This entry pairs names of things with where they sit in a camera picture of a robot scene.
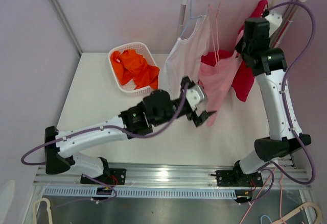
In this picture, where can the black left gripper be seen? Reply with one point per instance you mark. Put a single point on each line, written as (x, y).
(197, 120)

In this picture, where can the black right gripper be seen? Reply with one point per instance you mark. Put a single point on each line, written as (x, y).
(238, 47)

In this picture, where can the orange t shirt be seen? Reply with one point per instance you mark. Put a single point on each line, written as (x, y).
(129, 65)

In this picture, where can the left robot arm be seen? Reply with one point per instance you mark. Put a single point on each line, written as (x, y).
(63, 152)

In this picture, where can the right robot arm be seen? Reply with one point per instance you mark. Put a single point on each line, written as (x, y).
(269, 68)

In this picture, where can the pale pink t shirt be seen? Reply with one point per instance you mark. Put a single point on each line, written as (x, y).
(185, 58)

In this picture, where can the wooden hanger on floor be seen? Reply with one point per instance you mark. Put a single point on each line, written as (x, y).
(300, 208)

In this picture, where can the white plastic basket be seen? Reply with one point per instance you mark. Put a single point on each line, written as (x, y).
(130, 87)

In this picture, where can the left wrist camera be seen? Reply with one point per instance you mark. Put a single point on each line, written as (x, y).
(195, 96)

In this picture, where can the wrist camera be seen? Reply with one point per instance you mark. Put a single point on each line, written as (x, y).
(275, 20)
(195, 96)

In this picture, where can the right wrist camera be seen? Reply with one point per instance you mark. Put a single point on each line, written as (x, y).
(275, 20)

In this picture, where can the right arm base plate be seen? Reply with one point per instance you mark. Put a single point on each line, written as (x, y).
(234, 178)

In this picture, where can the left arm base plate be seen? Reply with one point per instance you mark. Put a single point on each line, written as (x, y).
(115, 176)

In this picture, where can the white slotted cable duct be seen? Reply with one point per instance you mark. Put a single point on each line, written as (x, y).
(131, 192)

